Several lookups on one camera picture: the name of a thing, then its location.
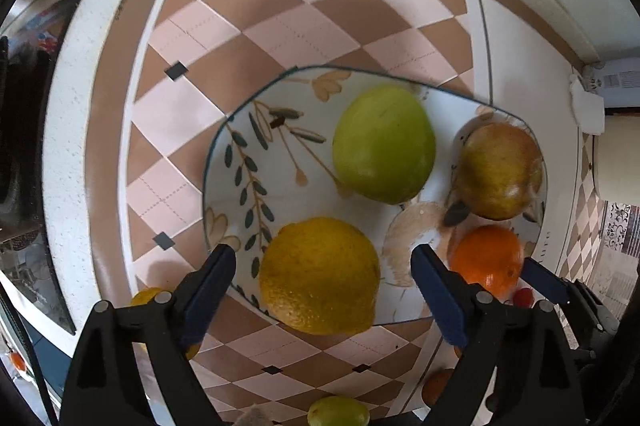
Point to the red cherry tomato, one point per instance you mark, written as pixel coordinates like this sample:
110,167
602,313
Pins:
523,297

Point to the brown checkered mat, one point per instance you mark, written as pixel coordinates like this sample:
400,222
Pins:
225,31

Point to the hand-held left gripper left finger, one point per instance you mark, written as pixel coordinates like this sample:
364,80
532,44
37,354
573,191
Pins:
210,296

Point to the large red-brown apple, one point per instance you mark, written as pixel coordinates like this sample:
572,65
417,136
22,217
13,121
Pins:
500,171

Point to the floral ceramic plate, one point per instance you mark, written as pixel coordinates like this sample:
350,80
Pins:
280,186

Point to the small yellow lemon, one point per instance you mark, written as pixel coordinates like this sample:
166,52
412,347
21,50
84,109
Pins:
145,296

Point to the large yellow lemon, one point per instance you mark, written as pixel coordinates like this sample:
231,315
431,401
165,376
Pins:
320,276

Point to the orange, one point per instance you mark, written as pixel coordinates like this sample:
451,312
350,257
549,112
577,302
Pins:
437,388
487,261

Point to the blue cabinet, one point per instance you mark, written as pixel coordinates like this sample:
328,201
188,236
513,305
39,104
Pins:
42,361

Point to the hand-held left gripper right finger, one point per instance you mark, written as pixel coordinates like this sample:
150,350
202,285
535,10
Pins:
440,291

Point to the grey slipper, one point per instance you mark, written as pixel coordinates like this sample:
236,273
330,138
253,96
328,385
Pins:
252,417

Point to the small orange object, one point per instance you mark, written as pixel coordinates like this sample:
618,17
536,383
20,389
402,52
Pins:
17,360

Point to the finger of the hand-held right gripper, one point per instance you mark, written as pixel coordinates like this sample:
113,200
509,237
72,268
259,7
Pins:
545,281

